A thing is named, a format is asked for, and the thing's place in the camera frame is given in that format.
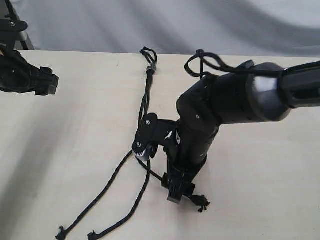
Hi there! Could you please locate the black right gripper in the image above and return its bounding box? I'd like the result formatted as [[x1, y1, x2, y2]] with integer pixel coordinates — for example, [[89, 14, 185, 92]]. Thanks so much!
[[161, 124, 220, 203]]

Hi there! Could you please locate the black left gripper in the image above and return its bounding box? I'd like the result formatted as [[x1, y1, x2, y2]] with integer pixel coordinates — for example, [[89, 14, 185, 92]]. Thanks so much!
[[0, 45, 59, 96]]

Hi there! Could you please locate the black cable bundle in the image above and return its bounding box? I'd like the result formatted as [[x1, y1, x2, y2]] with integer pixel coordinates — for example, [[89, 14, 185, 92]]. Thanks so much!
[[142, 46, 211, 213]]

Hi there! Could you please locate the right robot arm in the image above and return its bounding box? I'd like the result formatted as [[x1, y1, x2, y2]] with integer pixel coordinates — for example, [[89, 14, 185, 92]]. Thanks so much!
[[163, 60, 320, 206]]

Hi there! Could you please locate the black stand pole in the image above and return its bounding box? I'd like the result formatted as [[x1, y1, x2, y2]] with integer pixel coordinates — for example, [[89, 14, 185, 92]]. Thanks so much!
[[0, 0, 35, 50]]

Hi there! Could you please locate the grey backdrop cloth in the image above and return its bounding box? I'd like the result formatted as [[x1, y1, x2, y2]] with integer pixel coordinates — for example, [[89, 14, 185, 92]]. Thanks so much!
[[12, 0, 320, 57]]

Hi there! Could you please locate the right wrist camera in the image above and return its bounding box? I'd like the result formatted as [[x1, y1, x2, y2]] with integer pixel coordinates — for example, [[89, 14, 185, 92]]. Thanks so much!
[[132, 113, 178, 162]]

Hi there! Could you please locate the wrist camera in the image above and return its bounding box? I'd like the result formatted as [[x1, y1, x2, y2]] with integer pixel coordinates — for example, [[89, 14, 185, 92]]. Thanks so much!
[[132, 113, 178, 162], [0, 19, 28, 42]]

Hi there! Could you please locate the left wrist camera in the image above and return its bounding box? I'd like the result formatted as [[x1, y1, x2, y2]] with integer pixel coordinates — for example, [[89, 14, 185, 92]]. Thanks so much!
[[0, 19, 28, 42]]

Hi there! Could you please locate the grey metal cable clamp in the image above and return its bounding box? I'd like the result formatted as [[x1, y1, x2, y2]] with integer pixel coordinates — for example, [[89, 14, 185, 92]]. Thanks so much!
[[146, 64, 157, 75]]

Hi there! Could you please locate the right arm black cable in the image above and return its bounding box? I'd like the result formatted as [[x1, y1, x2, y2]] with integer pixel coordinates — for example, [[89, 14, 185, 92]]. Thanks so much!
[[184, 49, 283, 78]]

